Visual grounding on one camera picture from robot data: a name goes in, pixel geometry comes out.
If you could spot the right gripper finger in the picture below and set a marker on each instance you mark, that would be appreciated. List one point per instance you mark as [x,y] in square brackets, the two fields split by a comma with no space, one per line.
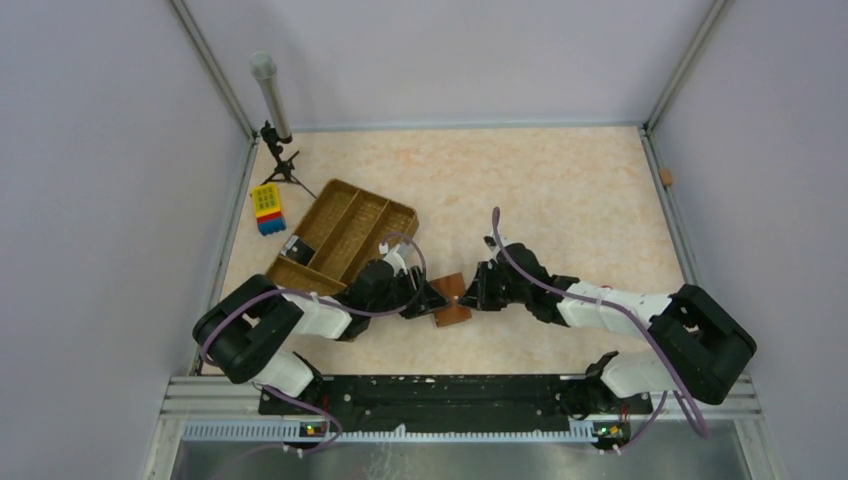
[482,282]
[475,301]

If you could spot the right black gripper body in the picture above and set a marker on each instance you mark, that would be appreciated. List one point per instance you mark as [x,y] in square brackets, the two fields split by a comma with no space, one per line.
[502,292]

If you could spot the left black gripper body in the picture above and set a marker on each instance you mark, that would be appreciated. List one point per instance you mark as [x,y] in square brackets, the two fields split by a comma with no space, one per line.
[400,292]

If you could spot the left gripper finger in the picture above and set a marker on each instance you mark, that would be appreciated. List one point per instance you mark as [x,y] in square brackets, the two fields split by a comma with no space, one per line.
[425,297]
[415,312]

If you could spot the woven straw divided tray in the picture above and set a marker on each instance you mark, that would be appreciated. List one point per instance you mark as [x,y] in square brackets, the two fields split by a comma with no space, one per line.
[344,225]

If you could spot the stack of credit cards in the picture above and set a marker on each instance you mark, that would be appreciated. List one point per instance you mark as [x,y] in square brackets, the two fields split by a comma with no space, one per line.
[297,250]

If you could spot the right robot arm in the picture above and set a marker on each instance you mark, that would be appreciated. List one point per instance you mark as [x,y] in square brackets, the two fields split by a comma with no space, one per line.
[696,347]

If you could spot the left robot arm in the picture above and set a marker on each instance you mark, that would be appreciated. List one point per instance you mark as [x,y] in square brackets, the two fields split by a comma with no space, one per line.
[243,335]

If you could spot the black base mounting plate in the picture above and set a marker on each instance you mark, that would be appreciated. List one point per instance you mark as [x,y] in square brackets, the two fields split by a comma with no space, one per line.
[468,403]

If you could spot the colourful toy brick block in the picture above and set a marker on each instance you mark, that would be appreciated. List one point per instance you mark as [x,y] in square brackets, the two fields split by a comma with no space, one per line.
[268,209]

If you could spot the grey tube on tripod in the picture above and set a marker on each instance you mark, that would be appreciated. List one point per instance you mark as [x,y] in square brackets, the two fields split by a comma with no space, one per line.
[276,132]

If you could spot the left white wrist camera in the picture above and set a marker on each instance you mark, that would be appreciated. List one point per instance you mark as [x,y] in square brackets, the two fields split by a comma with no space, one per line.
[394,255]

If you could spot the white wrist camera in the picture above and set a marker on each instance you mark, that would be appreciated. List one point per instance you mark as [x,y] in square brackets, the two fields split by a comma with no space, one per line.
[394,255]
[495,242]

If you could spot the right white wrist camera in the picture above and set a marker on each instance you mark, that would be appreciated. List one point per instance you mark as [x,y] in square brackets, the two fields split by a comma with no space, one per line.
[495,242]

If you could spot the small tan wall block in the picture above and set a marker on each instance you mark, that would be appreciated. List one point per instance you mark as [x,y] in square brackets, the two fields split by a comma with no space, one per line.
[666,177]

